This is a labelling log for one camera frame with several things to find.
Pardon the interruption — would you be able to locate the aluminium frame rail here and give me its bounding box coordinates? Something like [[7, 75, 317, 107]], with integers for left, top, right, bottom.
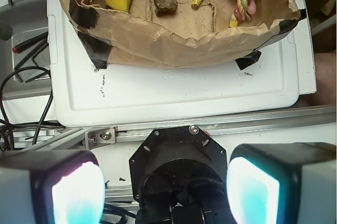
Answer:
[[15, 104, 337, 151]]

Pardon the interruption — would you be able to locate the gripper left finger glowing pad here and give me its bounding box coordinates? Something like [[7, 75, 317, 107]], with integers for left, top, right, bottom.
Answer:
[[1, 150, 105, 223]]

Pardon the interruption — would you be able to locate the red handled screwdriver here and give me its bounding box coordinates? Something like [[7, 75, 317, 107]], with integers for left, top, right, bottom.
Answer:
[[12, 32, 48, 53]]

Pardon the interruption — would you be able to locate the brown rock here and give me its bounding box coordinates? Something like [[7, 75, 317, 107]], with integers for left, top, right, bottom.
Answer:
[[154, 0, 178, 17]]

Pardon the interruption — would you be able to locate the black hex key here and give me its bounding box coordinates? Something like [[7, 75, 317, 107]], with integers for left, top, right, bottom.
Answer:
[[12, 46, 51, 82]]

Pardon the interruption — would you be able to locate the brown paper bag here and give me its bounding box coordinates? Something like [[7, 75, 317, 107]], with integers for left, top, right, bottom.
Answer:
[[60, 0, 306, 69]]

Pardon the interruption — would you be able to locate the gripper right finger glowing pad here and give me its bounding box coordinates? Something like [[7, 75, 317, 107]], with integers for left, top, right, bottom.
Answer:
[[226, 142, 336, 223]]

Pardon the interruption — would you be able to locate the black cable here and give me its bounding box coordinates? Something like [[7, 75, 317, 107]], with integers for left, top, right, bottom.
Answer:
[[0, 66, 55, 151]]

